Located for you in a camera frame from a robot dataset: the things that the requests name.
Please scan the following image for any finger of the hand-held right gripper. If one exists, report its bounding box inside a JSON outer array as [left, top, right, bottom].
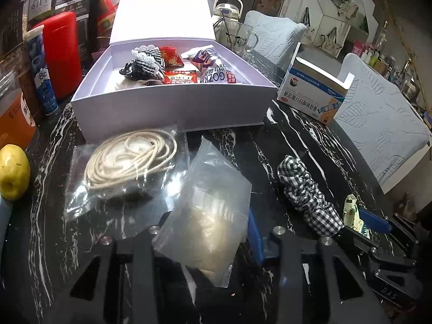
[[358, 208, 395, 235], [337, 225, 376, 254]]

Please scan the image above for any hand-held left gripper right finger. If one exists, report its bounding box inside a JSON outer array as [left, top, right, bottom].
[[248, 207, 385, 324]]

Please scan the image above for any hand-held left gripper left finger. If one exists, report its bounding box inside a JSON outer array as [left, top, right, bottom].
[[69, 224, 163, 324]]

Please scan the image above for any clear plastic zip bag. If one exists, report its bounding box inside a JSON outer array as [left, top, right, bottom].
[[153, 136, 253, 289]]

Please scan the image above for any gingham scrunchie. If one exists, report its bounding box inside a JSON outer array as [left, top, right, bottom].
[[277, 155, 345, 237]]

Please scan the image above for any lavender gift box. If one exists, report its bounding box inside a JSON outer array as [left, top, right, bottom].
[[70, 0, 277, 142]]

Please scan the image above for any small white plush toy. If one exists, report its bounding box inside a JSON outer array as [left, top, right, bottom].
[[113, 77, 164, 92]]

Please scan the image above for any purple and white snack packet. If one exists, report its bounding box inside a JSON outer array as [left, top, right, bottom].
[[180, 48, 242, 85]]

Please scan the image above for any red snack packet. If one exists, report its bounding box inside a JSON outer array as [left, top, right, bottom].
[[164, 69, 200, 85]]

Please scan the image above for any black hair claw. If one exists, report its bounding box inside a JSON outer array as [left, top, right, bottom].
[[118, 60, 146, 81]]

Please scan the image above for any lace-trimmed gingham hair band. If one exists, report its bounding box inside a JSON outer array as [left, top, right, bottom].
[[130, 45, 166, 86]]

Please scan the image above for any red foil candy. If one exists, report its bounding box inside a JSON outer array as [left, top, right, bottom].
[[158, 45, 184, 67]]

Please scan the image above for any small green and cream packet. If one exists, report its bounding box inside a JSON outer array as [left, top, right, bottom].
[[342, 194, 367, 235]]

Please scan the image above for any light blue covered chair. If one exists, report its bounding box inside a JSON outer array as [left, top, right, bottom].
[[244, 10, 308, 66], [332, 53, 432, 193]]

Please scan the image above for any white and blue medicine box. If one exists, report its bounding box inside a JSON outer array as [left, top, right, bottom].
[[277, 42, 355, 126]]

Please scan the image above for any row of cosmetic bottles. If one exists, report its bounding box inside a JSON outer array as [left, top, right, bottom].
[[351, 40, 422, 98]]

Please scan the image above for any blue tablet tube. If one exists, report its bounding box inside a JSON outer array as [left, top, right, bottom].
[[23, 27, 59, 116]]

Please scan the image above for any glass mug with cartoon print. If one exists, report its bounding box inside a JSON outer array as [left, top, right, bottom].
[[231, 23, 259, 56]]

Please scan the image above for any red canister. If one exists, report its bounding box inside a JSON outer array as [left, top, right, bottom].
[[32, 11, 83, 100]]

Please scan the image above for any cluster of clear food jars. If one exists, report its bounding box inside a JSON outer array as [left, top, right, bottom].
[[0, 0, 56, 152]]

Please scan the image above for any red packaging bag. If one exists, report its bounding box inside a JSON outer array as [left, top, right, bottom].
[[96, 0, 117, 38]]

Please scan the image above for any black snack bag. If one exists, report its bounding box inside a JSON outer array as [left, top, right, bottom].
[[54, 0, 103, 61]]

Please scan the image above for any bag of cream cord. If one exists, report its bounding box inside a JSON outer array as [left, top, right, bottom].
[[63, 125, 190, 218]]

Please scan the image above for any glass water bottle with handle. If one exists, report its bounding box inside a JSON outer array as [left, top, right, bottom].
[[212, 0, 244, 46]]

